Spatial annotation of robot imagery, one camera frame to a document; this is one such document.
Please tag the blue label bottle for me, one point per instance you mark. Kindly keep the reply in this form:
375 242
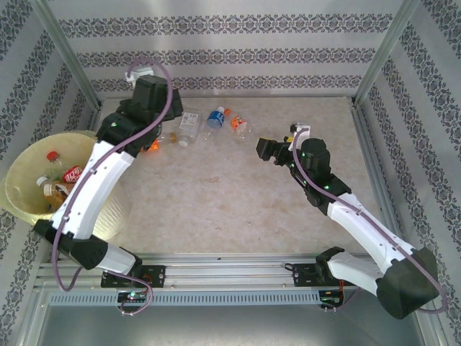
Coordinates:
215 119

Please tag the small orange label bottle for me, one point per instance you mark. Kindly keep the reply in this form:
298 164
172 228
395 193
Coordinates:
237 122

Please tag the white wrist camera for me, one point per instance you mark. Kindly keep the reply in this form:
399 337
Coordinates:
138 74
302 129

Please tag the clear bottle white label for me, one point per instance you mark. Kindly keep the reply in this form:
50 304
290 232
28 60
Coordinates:
189 122

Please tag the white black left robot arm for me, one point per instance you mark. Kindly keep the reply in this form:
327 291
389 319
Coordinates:
97 180

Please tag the red label bottle red cap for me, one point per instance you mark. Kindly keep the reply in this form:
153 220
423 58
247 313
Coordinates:
73 174

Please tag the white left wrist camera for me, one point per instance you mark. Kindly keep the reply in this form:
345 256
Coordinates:
138 74

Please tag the white ribbed waste bin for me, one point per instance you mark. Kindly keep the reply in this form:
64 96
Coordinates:
115 220

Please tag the aluminium side rail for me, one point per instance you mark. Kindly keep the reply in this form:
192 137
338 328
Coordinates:
376 173

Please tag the grey metal panel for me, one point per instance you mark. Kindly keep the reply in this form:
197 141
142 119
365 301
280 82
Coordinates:
230 328

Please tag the aluminium frame post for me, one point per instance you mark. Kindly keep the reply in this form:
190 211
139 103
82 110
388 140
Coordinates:
387 47
67 47

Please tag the small circuit board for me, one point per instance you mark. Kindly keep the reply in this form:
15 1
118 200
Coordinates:
131 296
329 300

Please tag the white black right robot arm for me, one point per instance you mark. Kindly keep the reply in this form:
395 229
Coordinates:
367 230

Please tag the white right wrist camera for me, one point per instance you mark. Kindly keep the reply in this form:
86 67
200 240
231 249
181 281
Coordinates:
302 129

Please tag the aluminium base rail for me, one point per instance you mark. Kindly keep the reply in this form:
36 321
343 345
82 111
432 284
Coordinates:
223 274

